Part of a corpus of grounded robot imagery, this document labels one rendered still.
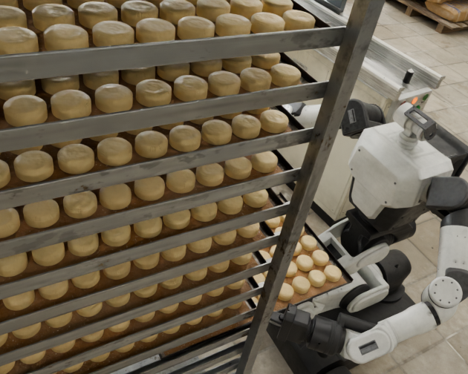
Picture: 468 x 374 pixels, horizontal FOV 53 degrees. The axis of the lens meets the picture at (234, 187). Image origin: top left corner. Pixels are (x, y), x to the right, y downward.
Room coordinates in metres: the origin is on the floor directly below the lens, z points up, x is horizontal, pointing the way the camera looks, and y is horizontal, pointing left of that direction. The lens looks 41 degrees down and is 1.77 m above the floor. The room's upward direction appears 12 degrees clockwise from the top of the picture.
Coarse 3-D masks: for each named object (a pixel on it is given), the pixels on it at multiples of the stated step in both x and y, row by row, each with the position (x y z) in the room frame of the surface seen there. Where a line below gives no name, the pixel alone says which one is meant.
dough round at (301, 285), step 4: (300, 276) 0.88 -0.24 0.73; (296, 280) 0.86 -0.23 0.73; (300, 280) 0.86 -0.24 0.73; (304, 280) 0.87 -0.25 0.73; (308, 280) 0.87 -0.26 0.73; (292, 284) 0.85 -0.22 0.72; (296, 284) 0.85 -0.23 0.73; (300, 284) 0.85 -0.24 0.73; (304, 284) 0.85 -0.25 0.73; (308, 284) 0.86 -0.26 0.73; (296, 288) 0.84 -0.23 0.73; (300, 288) 0.84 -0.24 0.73; (304, 288) 0.84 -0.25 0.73; (308, 288) 0.84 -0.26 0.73; (300, 292) 0.83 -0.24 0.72; (304, 292) 0.83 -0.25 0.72
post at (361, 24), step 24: (360, 0) 0.68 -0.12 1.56; (384, 0) 0.68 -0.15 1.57; (360, 24) 0.67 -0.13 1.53; (360, 48) 0.68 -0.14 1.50; (336, 72) 0.68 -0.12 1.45; (336, 96) 0.67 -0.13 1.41; (336, 120) 0.68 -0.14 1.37; (312, 144) 0.68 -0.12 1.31; (312, 168) 0.67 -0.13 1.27; (312, 192) 0.68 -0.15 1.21; (288, 216) 0.69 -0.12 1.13; (288, 240) 0.67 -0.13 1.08; (288, 264) 0.68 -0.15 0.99; (264, 288) 0.69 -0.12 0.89; (264, 312) 0.67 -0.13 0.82; (240, 360) 0.69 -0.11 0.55
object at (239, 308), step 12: (216, 312) 0.66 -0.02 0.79; (228, 312) 0.68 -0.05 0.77; (240, 312) 0.69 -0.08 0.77; (192, 324) 0.63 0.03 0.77; (204, 324) 0.64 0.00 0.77; (156, 336) 0.58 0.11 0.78; (168, 336) 0.59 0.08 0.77; (180, 336) 0.59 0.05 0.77; (120, 348) 0.53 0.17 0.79; (132, 348) 0.54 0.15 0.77; (144, 348) 0.55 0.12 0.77; (96, 360) 0.49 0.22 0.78; (108, 360) 0.50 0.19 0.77; (120, 360) 0.51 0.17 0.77; (60, 372) 0.46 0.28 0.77; (72, 372) 0.46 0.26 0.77; (84, 372) 0.47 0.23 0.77
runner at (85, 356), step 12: (228, 300) 0.64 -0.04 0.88; (240, 300) 0.66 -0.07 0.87; (192, 312) 0.59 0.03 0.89; (204, 312) 0.60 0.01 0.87; (168, 324) 0.55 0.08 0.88; (180, 324) 0.57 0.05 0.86; (132, 336) 0.51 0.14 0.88; (144, 336) 0.52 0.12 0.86; (96, 348) 0.46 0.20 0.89; (108, 348) 0.48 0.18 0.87; (72, 360) 0.43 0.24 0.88; (84, 360) 0.45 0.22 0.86; (36, 372) 0.40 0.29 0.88; (48, 372) 0.41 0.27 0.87
